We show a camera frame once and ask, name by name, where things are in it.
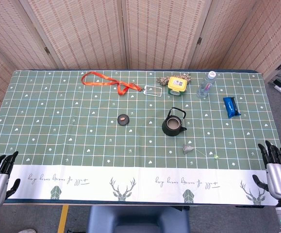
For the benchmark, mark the small grey tea bag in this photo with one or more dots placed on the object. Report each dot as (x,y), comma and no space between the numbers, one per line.
(187,149)

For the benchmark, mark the black teapot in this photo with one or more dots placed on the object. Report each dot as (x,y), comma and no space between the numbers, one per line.
(165,128)

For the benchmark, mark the black teapot lid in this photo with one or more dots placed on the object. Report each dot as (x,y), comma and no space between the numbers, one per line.
(123,119)

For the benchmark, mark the white shoe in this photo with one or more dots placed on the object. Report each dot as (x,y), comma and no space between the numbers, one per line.
(27,231)

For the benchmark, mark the blue tissue packet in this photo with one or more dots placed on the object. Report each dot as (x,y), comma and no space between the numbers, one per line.
(231,106)

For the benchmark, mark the green grid tablecloth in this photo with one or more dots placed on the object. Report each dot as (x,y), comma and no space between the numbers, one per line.
(57,121)

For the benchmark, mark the clear plastic water bottle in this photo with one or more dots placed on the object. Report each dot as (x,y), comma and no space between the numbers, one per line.
(204,88)

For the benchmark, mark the yellow lidded container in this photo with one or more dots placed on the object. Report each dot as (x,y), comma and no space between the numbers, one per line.
(177,83)

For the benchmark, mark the blue chair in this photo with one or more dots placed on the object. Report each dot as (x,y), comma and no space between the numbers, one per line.
(137,221)

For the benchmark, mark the clear badge holder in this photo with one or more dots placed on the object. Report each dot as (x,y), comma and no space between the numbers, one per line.
(152,91)

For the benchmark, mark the woven folding screen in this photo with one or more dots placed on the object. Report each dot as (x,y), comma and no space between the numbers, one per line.
(154,36)

